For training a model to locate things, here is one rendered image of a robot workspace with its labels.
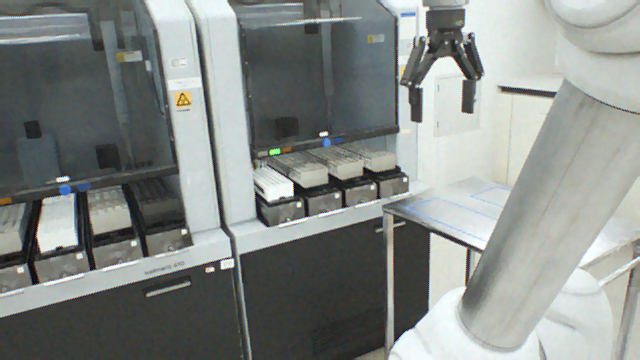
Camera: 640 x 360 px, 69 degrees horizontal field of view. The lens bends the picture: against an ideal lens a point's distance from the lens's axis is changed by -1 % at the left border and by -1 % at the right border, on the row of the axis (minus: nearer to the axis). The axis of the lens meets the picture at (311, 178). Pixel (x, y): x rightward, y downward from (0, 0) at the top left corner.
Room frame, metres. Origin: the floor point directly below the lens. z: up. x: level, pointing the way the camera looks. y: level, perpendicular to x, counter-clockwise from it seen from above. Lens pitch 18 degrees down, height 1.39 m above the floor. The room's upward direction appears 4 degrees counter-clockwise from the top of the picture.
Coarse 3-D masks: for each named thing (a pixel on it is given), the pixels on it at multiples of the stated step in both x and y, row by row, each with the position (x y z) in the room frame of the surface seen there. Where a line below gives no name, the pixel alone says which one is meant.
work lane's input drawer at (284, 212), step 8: (256, 192) 1.62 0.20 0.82; (256, 200) 1.58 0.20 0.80; (264, 200) 1.54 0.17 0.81; (272, 200) 1.52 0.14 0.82; (280, 200) 1.52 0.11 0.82; (288, 200) 1.52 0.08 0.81; (296, 200) 1.53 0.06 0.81; (256, 208) 1.59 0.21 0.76; (264, 208) 1.51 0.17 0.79; (272, 208) 1.49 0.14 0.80; (280, 208) 1.50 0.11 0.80; (288, 208) 1.51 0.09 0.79; (296, 208) 1.52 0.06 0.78; (264, 216) 1.52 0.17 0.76; (272, 216) 1.49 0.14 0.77; (280, 216) 1.50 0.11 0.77; (288, 216) 1.51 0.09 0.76; (296, 216) 1.52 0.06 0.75; (304, 216) 1.54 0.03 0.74; (272, 224) 1.48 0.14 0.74; (280, 224) 1.46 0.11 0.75; (288, 224) 1.46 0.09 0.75; (296, 224) 1.48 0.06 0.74
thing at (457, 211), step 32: (448, 192) 1.49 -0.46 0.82; (480, 192) 1.46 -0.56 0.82; (384, 224) 1.40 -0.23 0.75; (416, 224) 1.27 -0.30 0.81; (448, 224) 1.23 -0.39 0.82; (480, 224) 1.21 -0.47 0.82; (608, 224) 1.16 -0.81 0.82; (384, 256) 1.40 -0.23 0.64; (608, 256) 1.01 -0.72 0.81; (384, 288) 1.40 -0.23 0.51; (384, 320) 1.41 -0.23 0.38
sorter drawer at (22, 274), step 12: (36, 204) 1.68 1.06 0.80; (36, 216) 1.55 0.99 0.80; (36, 228) 1.47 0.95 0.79; (24, 252) 1.24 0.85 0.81; (0, 264) 1.15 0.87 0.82; (12, 264) 1.16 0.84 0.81; (24, 264) 1.17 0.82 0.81; (0, 276) 1.14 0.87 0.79; (12, 276) 1.15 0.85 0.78; (24, 276) 1.16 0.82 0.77; (0, 288) 1.14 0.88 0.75; (12, 288) 1.15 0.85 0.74
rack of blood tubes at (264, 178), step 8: (264, 168) 1.76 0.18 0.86; (256, 176) 1.67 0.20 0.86; (264, 176) 1.66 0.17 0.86; (272, 176) 1.66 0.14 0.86; (280, 176) 1.65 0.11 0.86; (256, 184) 1.69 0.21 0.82; (264, 184) 1.57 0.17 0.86; (272, 184) 1.56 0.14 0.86; (280, 184) 1.55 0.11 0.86; (288, 184) 1.55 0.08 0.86; (264, 192) 1.64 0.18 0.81; (272, 192) 1.53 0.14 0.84; (280, 192) 1.54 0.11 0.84; (288, 192) 1.55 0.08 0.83
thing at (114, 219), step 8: (120, 208) 1.37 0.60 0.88; (128, 208) 1.36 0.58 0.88; (96, 216) 1.32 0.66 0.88; (104, 216) 1.33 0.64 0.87; (112, 216) 1.34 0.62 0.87; (120, 216) 1.35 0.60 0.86; (128, 216) 1.36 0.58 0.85; (96, 224) 1.32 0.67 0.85; (104, 224) 1.33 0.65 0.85; (112, 224) 1.34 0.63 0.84; (120, 224) 1.35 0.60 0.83; (128, 224) 1.36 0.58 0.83; (96, 232) 1.32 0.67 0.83
